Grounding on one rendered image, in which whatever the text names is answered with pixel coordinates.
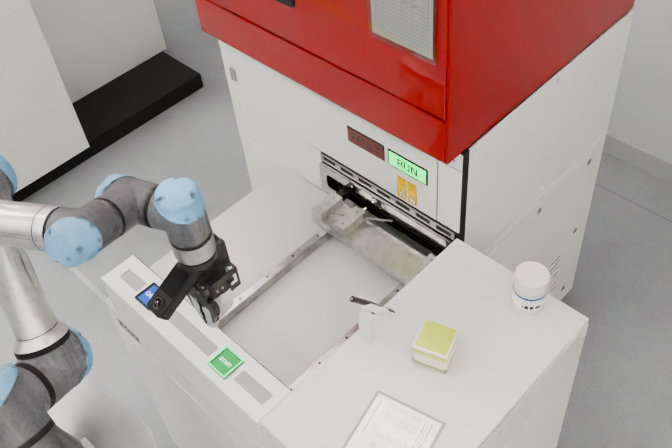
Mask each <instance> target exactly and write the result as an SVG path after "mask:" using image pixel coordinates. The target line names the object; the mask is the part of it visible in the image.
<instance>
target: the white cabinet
mask: <svg viewBox="0 0 672 448"><path fill-rule="evenodd" d="M106 305H107V304H106ZM107 307H108V309H109V311H110V313H111V316H112V318H113V320H114V322H115V324H116V326H117V328H118V330H119V332H120V334H121V336H122V338H123V340H124V342H125V344H126V346H127V348H128V350H129V352H130V354H131V356H132V358H133V360H134V362H135V365H136V367H137V369H138V371H139V373H140V375H141V377H142V379H143V381H144V383H145V385H146V387H147V389H148V391H149V393H150V395H151V397H152V399H153V401H154V403H155V405H156V407H157V409H158V411H159V414H160V416H161V418H162V420H163V422H164V424H165V426H166V428H167V430H168V432H169V434H170V436H171V438H172V440H173V442H174V443H175V444H176V445H177V446H178V447H179V448H258V447H257V446H255V445H254V444H253V443H252V442H251V441H250V440H249V439H248V438H247V437H246V436H245V435H244V434H243V433H242V432H241V431H240V430H239V429H238V428H237V427H235V426H234V425H233V424H232V423H231V422H230V421H229V420H228V419H227V418H226V417H225V416H224V415H223V414H222V413H221V412H220V411H219V410H218V409H217V408H215V407H214V406H213V405H212V404H211V403H210V402H209V401H208V400H207V399H206V398H205V397H204V396H203V395H202V394H201V393H200V392H199V391H198V390H197V389H195V388H194V387H193V386H192V385H191V384H190V383H189V382H188V381H187V380H186V379H185V378H184V377H183V376H182V375H181V374H180V373H179V372H178V371H177V370H175V369H174V368H173V367H172V366H171V365H170V364H169V363H168V362H167V361H166V360H165V359H164V358H163V357H162V356H161V355H160V354H159V353H158V352H157V351H155V350H154V349H153V348H152V347H151V346H150V345H149V344H148V343H147V342H146V341H145V340H144V339H143V338H142V337H141V336H140V335H139V334H138V333H137V332H135V331H134V330H133V329H132V328H131V327H130V326H129V325H128V324H127V323H126V322H125V321H124V320H123V319H122V318H121V317H120V316H119V315H118V314H117V313H115V312H114V311H113V310H112V309H111V308H110V307H109V306H108V305H107ZM578 363H579V358H578V360H577V361H576V362H575V363H574V364H573V365H572V367H571V368H570V369H569V370H568V371H567V372H566V374H565V375H564V376H563V377H562V378H561V380H560V381H559V382H558V383H557V384H556V386H555V387H554V388H553V389H552V390H551V391H550V393H549V394H548V395H547V396H546V397H545V399H544V400H543V401H542V402H541V403H540V404H539V406H538V407H537V408H536V409H535V410H534V412H533V413H532V414H531V415H530V416H529V417H528V419H527V420H526V421H525V422H524V423H523V425H522V426H521V427H520V428H519V429H518V431H517V432H516V433H515V434H514V435H513V436H512V438H511V439H510V440H509V441H508V442H507V444H506V445H505V446H504V447H503V448H556V446H557V442H558V439H559V435H560V431H561V427H562V423H563V420H564V416H565V412H566V408H567V404H568V401H569V397H570V393H571V389H572V385H573V382H574V378H575V374H576V370H577V366H578Z"/></svg>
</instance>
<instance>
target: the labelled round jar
mask: <svg viewBox="0 0 672 448"><path fill-rule="evenodd" d="M549 280H550V273H549V271H548V269H547V268H546V267H545V266H544V265H542V264H540V263H538V262H534V261H528V262H523V263H521V264H520V265H518V266H517V268H516V270H515V275H514V282H513V289H512V297H511V302H512V305H513V307H514V308H515V309H516V310H517V311H519V312H521V313H523V314H528V315H532V314H537V313H539V312H540V311H542V309H543V308H544V306H545V302H546V297H547V291H548V285H549Z"/></svg>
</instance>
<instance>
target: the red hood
mask: <svg viewBox="0 0 672 448"><path fill-rule="evenodd" d="M634 2H635V0H195V4H196V8H197V12H198V16H199V20H200V24H201V29H202V31H204V32H206V33H208V34H209V35H211V36H213V37H215V38H217V39H218V40H220V41H222V42H224V43H226V44H228V45H229V46H231V47H233V48H235V49H237V50H238V51H240V52H242V53H244V54H246V55H248V56H249V57H251V58H253V59H255V60H257V61H258V62H260V63H262V64H264V65H266V66H268V67H269V68H271V69H273V70H275V71H277V72H279V73H280V74H282V75H284V76H286V77H288V78H289V79H291V80H293V81H295V82H297V83H299V84H300V85H302V86H304V87H306V88H308V89H309V90H311V91H313V92H315V93H317V94H319V95H320V96H322V97H324V98H326V99H328V100H329V101H331V102H333V103H335V104H337V105H339V106H340V107H342V108H344V109H346V110H348V111H349V112H351V113H353V114H355V115H357V116H359V117H360V118H362V119H364V120H366V121H368V122H369V123H371V124H373V125H375V126H377V127H379V128H380V129H382V130H384V131H386V132H388V133H390V134H391V135H393V136H395V137H397V138H399V139H400V140H402V141H404V142H406V143H408V144H410V145H411V146H413V147H415V148H417V149H419V150H420V151H422V152H424V153H426V154H428V155H430V156H431V157H433V158H435V159H437V160H439V161H440V162H442V163H444V164H446V165H448V164H449V163H450V162H451V161H453V160H454V159H455V158H456V157H457V156H459V155H460V154H461V153H462V152H463V151H464V150H466V149H467V148H468V147H469V146H470V145H472V144H473V143H474V142H475V141H476V140H477V139H479V138H480V137H481V136H482V135H483V134H484V133H486V132H487V131H488V130H489V129H490V128H492V127H493V126H494V125H495V124H496V123H497V122H499V121H500V120H501V119H502V118H503V117H504V116H506V115H507V114H508V113H509V112H510V111H512V110H513V109H514V108H515V107H516V106H517V105H519V104H520V103H521V102H522V101H523V100H524V99H526V98H527V97H528V96H529V95H530V94H532V93H533V92H534V91H535V90H536V89H537V88H539V87H540V86H541V85H542V84H543V83H544V82H546V81H547V80H548V79H549V78H550V77H552V76H553V75H554V74H555V73H556V72H557V71H559V70H560V69H561V68H562V67H563V66H565V65H566V64H567V63H568V62H569V61H570V60H572V59H573V58H574V57H575V56H576V55H577V54H579V53H580V52H581V51H582V50H583V49H585V48H586V47H587V46H588V45H589V44H590V43H592V42H593V41H594V40H595V39H596V38H597V37H599V36H600V35H601V34H602V33H603V32H605V31H606V30H607V29H608V28H609V27H610V26H612V25H613V24H614V23H615V22H616V21H617V20H619V19H620V18H621V17H622V16H623V15H625V14H626V13H627V12H628V11H629V10H630V9H632V8H633V6H634Z"/></svg>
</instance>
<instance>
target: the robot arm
mask: <svg viewBox="0 0 672 448"><path fill-rule="evenodd" d="M17 185H18V179H17V175H16V173H15V171H14V169H13V167H12V166H11V164H10V163H9V162H8V161H7V160H6V159H5V158H4V157H3V156H2V155H0V306H1V308H2V310H3V312H4V314H5V316H6V319H7V321H8V323H9V325H10V327H11V329H12V331H13V334H14V336H15V338H16V340H15V342H14V344H13V347H12V351H13V353H14V355H15V357H16V359H17V363H16V364H12V363H5V364H3V365H1V366H0V448H84V446H83V445H82V443H81V442H80V441H79V440H77V439H76V438H74V437H73V436H72V435H70V434H69V433H67V432H66V431H64V430H63V429H61V428H60V427H58V426H57V425H56V423H55V422H54V421H53V419H52V418H51V416H50V415H49V414H48V411H49V410H50V409H51V408H52V407H53V406H54V405H55V404H56V403H58V402H59V401H60V400H61V399H62V398H63V397H64V396H65V395H66V394H67V393H69V392H70V391H71V390H72V389H73V388H75V387H76V386H78V385H79V384H80V383H81V382H82V380H83V379H84V378H85V377H86V376H87V374H88V373H89V372H90V370H91V368H92V364H93V353H92V349H91V346H90V344H89V342H88V340H87V339H86V338H85V336H81V332H79V331H78V330H76V329H74V328H72V327H68V325H67V324H66V323H64V322H61V321H58V320H57V319H56V317H55V315H54V312H53V310H52V308H51V305H50V303H49V301H48V299H47V296H46V294H45V292H44V290H43V287H42V285H41V283H40V281H39V278H38V276H37V274H36V272H35V269H34V267H33V265H32V263H31V260H30V258H29V256H28V254H27V251H26V249H31V250H38V251H45V252H47V254H48V255H49V256H50V258H51V259H52V260H53V261H54V262H58V263H60V265H61V266H63V267H67V268H73V267H77V266H79V265H81V264H82V263H84V262H86V261H89V260H91V259H92V258H94V257H95V256H96V255H97V254H98V253H99V252H100V251H101V250H103V249H104V248H105V247H107V246H108V245H110V244H111V243H112V242H114V241H115V240H117V239H118V238H120V237H121V236H122V235H124V234H125V233H127V232H128V231H129V230H131V229H132V228H133V227H135V226H136V225H142V226H146V227H149V228H153V229H158V230H162V231H165V232H166V234H167V237H168V239H169V242H170V244H171V247H172V250H173V253H174V256H175V258H176V259H177V261H178V262H177V263H176V264H175V266H174V267H173V268H172V270H171V271H170V272H169V274H168V275H167V277H166V278H165V279H164V281H163V282H162V283H161V285H160V286H159V288H158V289H157V290H156V292H155V293H154V294H153V296H152V297H151V298H150V300H149V301H148V303H147V307H148V309H149V310H150V311H151V312H152V313H153V314H154V315H155V316H156V317H157V318H160V319H163V320H169V319H170V317H171V316H172V315H173V313H174V312H175V311H176V309H177V308H178V307H179V305H180V304H181V302H182V301H183V300H184V298H185V297H186V296H188V298H189V300H190V301H191V303H192V305H193V306H194V308H195V309H196V311H197V312H198V314H199V315H200V317H201V318H202V320H203V321H204V323H205V324H207V325H208V326H209V327H212V328H215V327H216V326H218V325H219V322H220V319H221V318H222V317H223V316H224V315H225V314H226V313H227V311H228V310H229V309H230V308H231V307H232V306H233V300H232V299H230V300H227V301H222V298H221V294H222V295H223V294H224V293H225V292H226V291H228V290H229V289H231V291H233V290H234V289H235V288H237V287H238V286H239V285H240V284H241V281H240V278H239V274H238V270H237V267H236V266H235V265H234V264H233V263H231V261H230V258H229V255H228V251H227V248H226V244H225V241H224V240H223V239H222V238H219V237H218V236H217V235H216V234H215V233H214V232H213V231H212V228H211V225H210V221H209V218H208V214H207V211H206V204H205V200H204V198H203V196H202V194H201V192H200V190H199V187H198V185H197V184H196V183H195V182H194V181H193V180H192V179H190V178H187V177H182V176H180V177H179V178H174V177H172V178H169V179H166V180H165V181H163V182H162V183H160V184H156V183H153V182H149V181H145V180H141V179H137V178H136V177H133V176H129V175H119V174H110V175H108V176H106V177H105V178H103V179H102V183H101V184H99V185H98V187H97V189H96V193H95V199H93V200H92V201H90V202H89V203H87V204H85V205H84V206H82V207H80V208H70V207H62V206H53V205H44V204H35V203H26V202H17V201H13V199H12V197H11V196H13V195H14V194H15V192H16V190H17V188H18V187H17ZM230 266H231V267H232V268H231V269H230V270H229V269H228V268H229V267H230ZM227 267H228V268H227ZM235 273H236V276H237V280H238V281H237V282H235V283H234V284H233V285H232V284H231V283H232V282H233V281H234V280H235V279H234V277H233V275H234V274H235Z"/></svg>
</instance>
